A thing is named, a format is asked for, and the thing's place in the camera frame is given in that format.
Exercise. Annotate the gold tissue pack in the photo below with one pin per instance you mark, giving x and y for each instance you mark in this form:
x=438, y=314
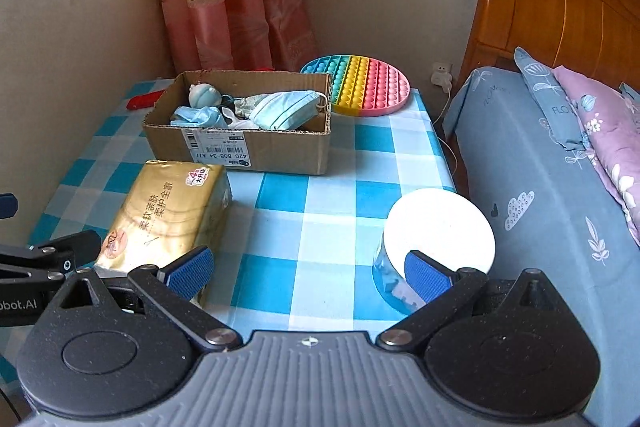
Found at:
x=160, y=207

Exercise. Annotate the round rainbow pop toy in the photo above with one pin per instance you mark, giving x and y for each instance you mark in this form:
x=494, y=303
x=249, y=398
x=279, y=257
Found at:
x=370, y=82

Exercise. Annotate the blue patterned pillow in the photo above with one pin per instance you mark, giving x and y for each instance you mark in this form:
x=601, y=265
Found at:
x=631, y=99
x=545, y=97

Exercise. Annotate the red plastic tool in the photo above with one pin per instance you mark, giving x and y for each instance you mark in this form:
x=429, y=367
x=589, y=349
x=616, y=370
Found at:
x=142, y=100

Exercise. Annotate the white cloth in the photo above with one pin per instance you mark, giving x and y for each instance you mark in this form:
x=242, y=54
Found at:
x=239, y=124

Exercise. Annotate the clear jar with white lid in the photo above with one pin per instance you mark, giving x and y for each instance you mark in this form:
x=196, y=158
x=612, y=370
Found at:
x=440, y=227

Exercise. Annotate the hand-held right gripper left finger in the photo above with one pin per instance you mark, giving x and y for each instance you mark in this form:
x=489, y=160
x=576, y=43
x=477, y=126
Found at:
x=192, y=269

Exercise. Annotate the blue white checkered tablecloth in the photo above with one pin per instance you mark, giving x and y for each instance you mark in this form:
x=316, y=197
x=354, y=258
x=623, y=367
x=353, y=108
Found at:
x=310, y=217

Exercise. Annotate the white wall charger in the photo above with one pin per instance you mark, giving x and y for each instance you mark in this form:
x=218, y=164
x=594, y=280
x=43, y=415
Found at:
x=441, y=74

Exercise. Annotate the pile of white clips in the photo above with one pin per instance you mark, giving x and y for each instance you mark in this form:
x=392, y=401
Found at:
x=395, y=294

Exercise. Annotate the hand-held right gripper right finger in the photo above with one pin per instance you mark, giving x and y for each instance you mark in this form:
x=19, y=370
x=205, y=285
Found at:
x=425, y=274

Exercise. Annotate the teal hooded plush toy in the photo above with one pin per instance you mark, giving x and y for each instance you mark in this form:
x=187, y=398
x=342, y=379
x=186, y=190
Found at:
x=202, y=96

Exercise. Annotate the pink floral pillow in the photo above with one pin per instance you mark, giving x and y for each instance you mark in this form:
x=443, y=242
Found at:
x=600, y=122

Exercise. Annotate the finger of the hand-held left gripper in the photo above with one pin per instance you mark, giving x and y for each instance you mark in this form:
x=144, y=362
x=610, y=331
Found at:
x=7, y=206
x=75, y=249

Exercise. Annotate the brown cardboard box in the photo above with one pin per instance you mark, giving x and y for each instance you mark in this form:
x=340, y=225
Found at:
x=280, y=152

